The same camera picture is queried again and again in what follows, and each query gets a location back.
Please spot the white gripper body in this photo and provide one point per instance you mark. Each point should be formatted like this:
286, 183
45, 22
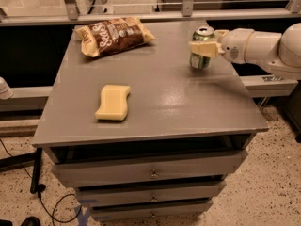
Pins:
233, 46

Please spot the green soda can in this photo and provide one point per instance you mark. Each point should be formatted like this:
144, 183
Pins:
199, 58

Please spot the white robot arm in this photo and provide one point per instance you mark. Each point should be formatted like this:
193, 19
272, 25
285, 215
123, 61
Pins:
276, 53

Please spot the yellow sponge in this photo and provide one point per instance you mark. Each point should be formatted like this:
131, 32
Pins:
113, 105

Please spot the grey drawer cabinet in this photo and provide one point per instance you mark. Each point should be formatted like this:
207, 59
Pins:
172, 109

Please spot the brown chip bag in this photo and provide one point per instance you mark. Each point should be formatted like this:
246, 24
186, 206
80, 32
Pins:
113, 36

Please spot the middle grey drawer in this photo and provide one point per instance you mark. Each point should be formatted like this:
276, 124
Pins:
160, 193

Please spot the grey drawer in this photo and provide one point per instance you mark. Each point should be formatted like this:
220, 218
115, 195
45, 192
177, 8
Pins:
150, 210
160, 193
149, 169

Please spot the top grey drawer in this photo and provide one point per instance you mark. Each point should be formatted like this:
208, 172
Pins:
149, 169

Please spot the bottom grey drawer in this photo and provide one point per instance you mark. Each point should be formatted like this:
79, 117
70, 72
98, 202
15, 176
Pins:
150, 210

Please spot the black metal stand leg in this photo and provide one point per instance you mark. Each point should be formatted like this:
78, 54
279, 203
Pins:
21, 160

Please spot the grey metal rail frame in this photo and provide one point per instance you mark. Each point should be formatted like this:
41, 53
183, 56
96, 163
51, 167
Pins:
41, 12

